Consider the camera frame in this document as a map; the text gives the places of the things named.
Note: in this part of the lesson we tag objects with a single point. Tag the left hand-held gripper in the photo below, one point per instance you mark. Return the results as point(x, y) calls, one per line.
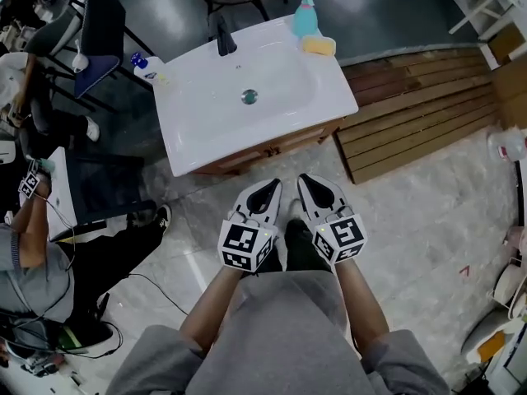
point(239, 241)

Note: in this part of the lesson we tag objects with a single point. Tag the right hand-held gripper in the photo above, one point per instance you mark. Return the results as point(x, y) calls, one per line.
point(343, 237)

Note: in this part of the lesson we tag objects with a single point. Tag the person's left forearm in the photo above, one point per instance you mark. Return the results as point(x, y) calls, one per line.
point(210, 307)

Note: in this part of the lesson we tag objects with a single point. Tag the person's right forearm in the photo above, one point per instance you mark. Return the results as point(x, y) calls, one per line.
point(360, 303)

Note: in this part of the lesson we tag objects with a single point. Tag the wooden vanity cabinet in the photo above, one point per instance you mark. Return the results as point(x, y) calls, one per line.
point(321, 132)

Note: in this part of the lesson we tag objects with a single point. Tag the person's right shoe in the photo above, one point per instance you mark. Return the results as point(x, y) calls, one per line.
point(295, 209)

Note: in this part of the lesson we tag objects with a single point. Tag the person's black trousers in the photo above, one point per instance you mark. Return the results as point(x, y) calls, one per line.
point(304, 249)

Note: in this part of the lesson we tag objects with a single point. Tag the white sink basin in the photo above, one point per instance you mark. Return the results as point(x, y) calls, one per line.
point(230, 117)

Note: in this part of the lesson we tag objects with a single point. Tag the round sink drain stopper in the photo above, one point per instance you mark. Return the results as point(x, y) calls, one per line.
point(249, 96)

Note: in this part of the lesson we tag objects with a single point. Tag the wooden slatted platform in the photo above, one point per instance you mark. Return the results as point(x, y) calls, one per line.
point(411, 113)

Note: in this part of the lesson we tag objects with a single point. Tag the person's grey sweatshirt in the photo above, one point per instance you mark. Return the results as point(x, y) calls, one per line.
point(284, 335)

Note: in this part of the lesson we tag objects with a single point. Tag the yellow sponge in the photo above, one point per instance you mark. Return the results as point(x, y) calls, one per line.
point(318, 45)

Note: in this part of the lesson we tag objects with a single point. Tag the black faucet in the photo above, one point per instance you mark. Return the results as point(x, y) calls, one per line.
point(225, 39)

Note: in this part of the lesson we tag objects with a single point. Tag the white blue-capped soap bottle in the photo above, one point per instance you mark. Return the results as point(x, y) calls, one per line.
point(150, 69)

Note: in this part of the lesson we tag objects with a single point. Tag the teal spray bottle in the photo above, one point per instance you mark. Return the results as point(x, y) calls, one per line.
point(305, 19)

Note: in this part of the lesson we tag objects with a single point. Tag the clear red-capped plastic jug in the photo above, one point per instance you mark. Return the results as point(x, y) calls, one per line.
point(508, 144)

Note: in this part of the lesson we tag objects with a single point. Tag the pink container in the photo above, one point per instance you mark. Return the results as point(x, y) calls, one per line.
point(518, 243)

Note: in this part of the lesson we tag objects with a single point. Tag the grey white seat cushion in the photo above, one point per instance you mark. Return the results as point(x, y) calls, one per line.
point(477, 331)

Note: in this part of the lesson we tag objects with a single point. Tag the large cardboard sheet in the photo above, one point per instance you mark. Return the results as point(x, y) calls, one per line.
point(512, 93)

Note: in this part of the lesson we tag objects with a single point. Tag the orange packet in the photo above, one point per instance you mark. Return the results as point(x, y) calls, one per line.
point(492, 346)

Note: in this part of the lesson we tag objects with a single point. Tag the small white bag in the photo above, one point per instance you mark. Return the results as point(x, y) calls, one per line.
point(79, 61)

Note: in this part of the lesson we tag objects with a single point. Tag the small cardboard sheet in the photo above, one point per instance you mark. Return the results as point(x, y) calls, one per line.
point(506, 41)

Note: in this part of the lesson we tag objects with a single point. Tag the dark blue chair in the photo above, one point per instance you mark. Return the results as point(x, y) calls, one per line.
point(103, 15)

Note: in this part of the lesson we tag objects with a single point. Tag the black green equipment pack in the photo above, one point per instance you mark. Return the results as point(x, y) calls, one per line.
point(49, 340)

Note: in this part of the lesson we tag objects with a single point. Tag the grey chair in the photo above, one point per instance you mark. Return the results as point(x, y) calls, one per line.
point(51, 33)

